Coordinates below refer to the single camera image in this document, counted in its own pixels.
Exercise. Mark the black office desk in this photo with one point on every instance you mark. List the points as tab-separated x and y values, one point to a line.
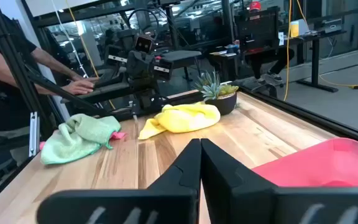
315	62

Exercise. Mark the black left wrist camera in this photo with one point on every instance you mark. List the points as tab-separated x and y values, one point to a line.
144	44

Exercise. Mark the black office chair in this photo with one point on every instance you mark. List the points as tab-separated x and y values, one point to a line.
256	31

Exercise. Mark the red cap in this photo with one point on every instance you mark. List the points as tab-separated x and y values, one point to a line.
255	5

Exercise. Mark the yellow microfiber towel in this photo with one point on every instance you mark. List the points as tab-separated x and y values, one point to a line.
185	119

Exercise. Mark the pink plastic bin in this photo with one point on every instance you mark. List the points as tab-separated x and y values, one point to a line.
322	165

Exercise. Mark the green microfiber towel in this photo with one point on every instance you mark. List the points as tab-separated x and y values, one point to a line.
79	137

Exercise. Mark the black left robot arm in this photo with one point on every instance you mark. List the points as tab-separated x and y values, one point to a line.
141	93

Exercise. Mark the silver aluminium bracket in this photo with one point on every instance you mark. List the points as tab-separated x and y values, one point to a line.
33	133

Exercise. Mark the pink microfiber towel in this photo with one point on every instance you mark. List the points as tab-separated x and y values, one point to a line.
118	135

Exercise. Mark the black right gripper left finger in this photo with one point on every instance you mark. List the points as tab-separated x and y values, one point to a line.
172	199

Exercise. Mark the person's hand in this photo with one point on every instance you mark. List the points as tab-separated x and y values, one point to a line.
79	87

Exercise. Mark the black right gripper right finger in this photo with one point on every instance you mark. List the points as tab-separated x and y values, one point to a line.
238	199

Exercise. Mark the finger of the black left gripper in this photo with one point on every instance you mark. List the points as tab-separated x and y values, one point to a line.
116	51
163	74

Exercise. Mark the potted succulent plant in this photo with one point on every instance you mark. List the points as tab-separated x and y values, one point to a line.
224	104

